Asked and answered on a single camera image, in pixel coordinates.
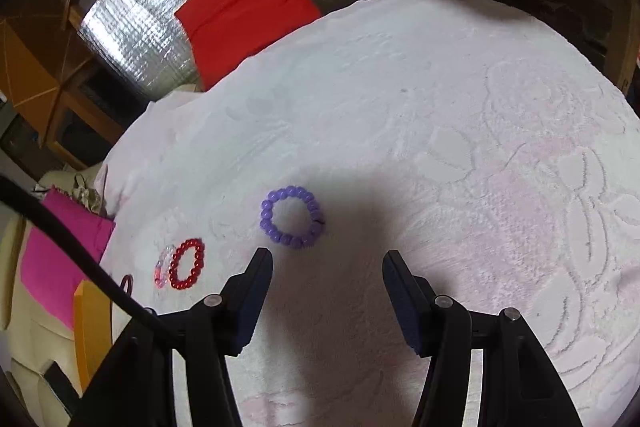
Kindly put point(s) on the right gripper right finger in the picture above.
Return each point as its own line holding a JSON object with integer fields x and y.
{"x": 520, "y": 386}

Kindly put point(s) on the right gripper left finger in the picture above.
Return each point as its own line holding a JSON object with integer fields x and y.
{"x": 134, "y": 384}

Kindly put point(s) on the dark maroon bangle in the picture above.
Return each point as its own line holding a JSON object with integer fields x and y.
{"x": 126, "y": 284}

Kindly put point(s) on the orange cardboard tray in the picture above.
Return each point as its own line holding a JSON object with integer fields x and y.
{"x": 92, "y": 330}

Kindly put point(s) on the cream leather armchair right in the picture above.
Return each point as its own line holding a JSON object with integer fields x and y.
{"x": 31, "y": 338}

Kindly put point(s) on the patterned grey cloth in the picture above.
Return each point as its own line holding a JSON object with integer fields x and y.
{"x": 86, "y": 195}

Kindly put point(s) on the white textured bed cover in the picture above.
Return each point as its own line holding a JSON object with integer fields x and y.
{"x": 465, "y": 134}

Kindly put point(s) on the wooden cabinet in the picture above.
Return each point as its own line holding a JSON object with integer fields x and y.
{"x": 77, "y": 106}

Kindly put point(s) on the red pillow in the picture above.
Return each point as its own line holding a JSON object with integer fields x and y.
{"x": 223, "y": 33}

